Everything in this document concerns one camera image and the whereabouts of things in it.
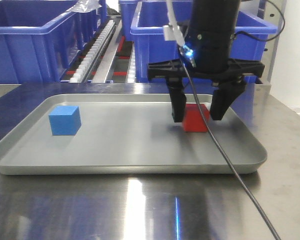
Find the large blue bin left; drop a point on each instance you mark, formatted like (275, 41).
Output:
(40, 39)

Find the red foam cube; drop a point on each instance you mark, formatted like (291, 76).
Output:
(192, 121)

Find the large blue bin right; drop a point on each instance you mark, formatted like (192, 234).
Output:
(151, 47)

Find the clear plastic bag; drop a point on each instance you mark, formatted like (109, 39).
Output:
(85, 6)

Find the blue foam cube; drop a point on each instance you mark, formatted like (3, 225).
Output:
(65, 120)

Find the blue bin behind right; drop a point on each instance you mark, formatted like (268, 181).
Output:
(127, 17)

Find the grey metal tray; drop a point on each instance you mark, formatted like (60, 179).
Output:
(119, 134)

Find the large blue bin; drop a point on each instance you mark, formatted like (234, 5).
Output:
(151, 47)
(40, 39)

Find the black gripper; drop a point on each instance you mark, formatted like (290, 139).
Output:
(204, 50)

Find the white roller conveyor rail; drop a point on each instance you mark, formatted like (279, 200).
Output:
(85, 68)

